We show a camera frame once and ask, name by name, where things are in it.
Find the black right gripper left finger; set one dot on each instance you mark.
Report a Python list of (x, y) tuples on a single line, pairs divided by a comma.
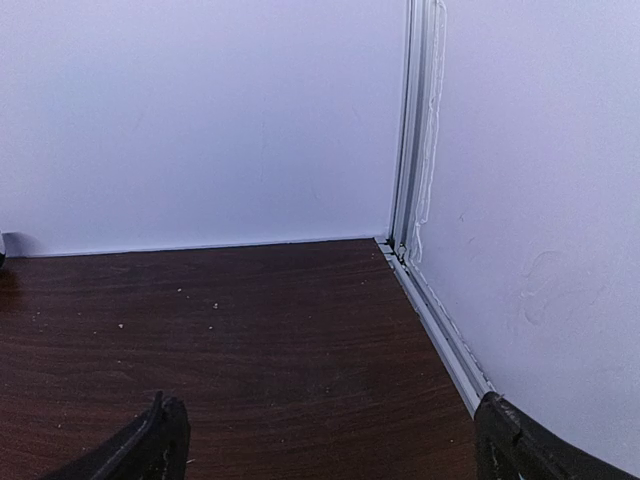
[(155, 445)]

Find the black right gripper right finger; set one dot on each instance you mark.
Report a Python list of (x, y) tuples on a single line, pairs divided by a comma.
[(511, 445)]

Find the aluminium right side rail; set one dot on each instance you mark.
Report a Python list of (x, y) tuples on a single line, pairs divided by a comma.
[(461, 365)]

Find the aluminium right corner post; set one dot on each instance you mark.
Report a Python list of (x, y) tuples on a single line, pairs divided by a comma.
[(422, 89)]

